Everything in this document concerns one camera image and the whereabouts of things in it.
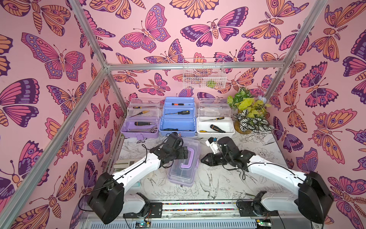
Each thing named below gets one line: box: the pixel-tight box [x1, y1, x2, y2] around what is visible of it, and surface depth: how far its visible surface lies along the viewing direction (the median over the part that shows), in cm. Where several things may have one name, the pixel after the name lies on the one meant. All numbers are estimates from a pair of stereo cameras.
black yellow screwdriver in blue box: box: [164, 110, 191, 115], surface depth 108 cm
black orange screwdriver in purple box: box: [134, 121, 156, 126], surface depth 111 cm
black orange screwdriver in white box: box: [209, 124, 226, 134], surface depth 108 cm
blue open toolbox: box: [158, 96, 197, 137], surface depth 110 cm
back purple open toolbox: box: [120, 97, 161, 140], surface depth 109 cm
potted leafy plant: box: [226, 86, 275, 135], surface depth 87 cm
